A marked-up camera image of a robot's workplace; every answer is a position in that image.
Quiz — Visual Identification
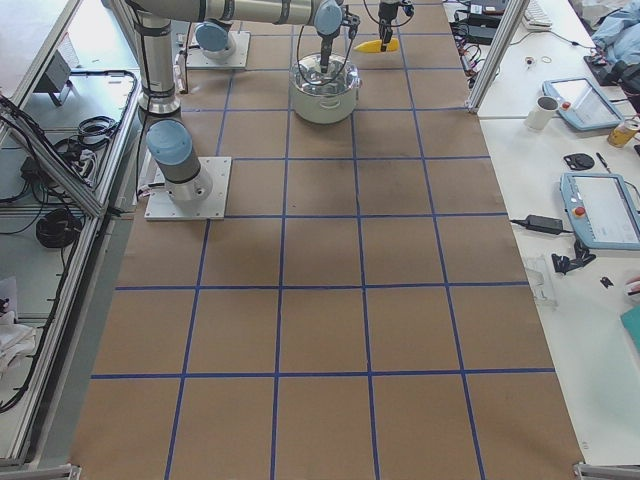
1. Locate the white mug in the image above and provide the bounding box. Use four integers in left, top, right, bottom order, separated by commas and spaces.
524, 95, 559, 131

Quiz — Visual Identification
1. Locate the blue teach pendant far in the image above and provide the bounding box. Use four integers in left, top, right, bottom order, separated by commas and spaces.
542, 77, 624, 131

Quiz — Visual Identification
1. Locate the brown paper table mat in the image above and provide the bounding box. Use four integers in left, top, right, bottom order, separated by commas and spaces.
71, 1, 581, 479

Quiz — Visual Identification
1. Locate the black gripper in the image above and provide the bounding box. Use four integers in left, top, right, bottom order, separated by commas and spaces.
378, 16, 395, 52
319, 29, 357, 74

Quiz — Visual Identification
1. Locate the pale green cooking pot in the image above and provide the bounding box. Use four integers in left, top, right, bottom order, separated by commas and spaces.
289, 53, 361, 124

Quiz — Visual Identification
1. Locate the black power brick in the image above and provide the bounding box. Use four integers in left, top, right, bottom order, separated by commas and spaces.
525, 214, 565, 235

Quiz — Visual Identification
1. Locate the aluminium frame post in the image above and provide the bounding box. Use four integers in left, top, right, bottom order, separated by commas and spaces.
465, 0, 529, 114

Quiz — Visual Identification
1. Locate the blue teach pendant near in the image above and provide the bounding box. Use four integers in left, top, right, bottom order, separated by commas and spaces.
559, 172, 639, 251

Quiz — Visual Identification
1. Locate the blue teach pendant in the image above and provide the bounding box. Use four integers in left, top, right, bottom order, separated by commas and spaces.
559, 172, 639, 251
542, 77, 624, 131

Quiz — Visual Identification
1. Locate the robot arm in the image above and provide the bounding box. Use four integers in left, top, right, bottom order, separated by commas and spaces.
376, 0, 415, 52
109, 1, 360, 141

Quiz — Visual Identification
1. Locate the yellow corn cob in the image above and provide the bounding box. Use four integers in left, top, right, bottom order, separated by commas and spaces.
354, 38, 399, 53

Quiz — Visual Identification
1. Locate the glass pot lid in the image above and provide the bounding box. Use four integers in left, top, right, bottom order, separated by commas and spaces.
290, 53, 361, 97

